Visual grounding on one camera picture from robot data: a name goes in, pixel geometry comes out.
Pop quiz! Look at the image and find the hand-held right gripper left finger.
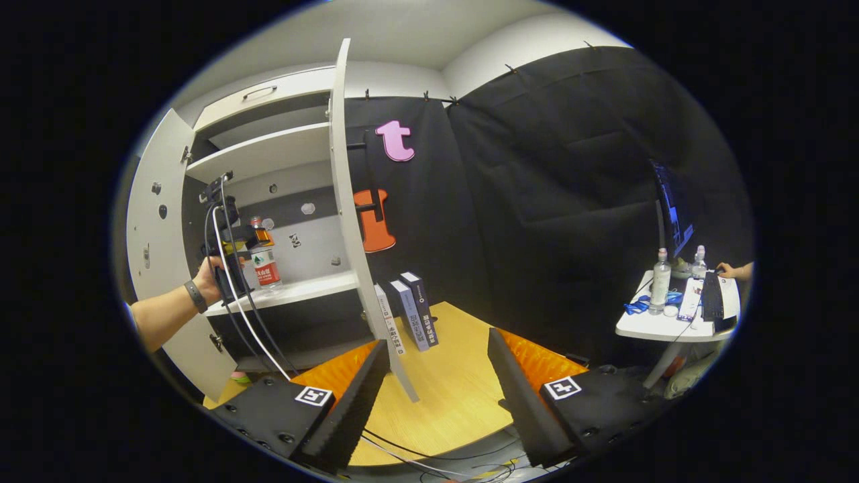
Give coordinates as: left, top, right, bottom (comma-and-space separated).
209, 339, 391, 474

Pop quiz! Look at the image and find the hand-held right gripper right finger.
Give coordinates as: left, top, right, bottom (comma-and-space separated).
488, 328, 666, 469

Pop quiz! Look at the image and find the clear water bottle red label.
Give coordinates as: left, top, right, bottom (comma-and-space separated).
250, 215, 283, 291

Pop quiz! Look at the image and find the white cabinet door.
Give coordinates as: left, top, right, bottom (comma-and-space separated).
125, 107, 239, 403
327, 38, 420, 403

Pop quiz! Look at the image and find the white and grey cabinet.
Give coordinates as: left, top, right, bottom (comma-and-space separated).
181, 65, 376, 373

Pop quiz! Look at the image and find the white cabinet shelf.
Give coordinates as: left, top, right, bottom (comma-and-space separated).
186, 123, 332, 184

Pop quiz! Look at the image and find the black wristband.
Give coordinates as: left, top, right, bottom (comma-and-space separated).
183, 280, 209, 315

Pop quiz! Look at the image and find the white slim box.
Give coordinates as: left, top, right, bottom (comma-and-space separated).
374, 283, 407, 355

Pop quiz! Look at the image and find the grey slim box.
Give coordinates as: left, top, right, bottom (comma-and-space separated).
389, 280, 430, 352

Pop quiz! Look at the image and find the dark slim box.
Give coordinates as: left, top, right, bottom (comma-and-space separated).
401, 272, 440, 347

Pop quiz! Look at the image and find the white cabinet drawer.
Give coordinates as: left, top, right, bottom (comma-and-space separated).
193, 67, 336, 133

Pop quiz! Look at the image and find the white side desk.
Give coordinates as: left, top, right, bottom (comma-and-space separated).
615, 268, 741, 390

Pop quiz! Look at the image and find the pale bag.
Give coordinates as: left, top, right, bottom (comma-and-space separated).
664, 349, 727, 400

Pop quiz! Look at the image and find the tall clear bottle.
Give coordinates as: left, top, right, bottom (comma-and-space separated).
649, 248, 672, 316

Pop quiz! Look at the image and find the black backdrop cloth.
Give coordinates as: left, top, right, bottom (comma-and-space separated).
342, 46, 756, 370

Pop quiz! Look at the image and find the black keyboard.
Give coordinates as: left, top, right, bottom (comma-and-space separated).
700, 271, 726, 323

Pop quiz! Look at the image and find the computer monitor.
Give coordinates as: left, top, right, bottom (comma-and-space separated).
648, 158, 696, 264

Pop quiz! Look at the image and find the black cable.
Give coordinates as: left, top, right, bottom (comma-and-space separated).
203, 176, 300, 376
362, 429, 525, 483

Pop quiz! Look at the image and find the white cable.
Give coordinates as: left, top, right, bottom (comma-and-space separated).
211, 207, 464, 478

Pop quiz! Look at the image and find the black door handle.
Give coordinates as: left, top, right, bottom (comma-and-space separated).
349, 127, 388, 223

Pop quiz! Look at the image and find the blue lanyard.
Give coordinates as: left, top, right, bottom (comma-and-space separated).
623, 292, 684, 317

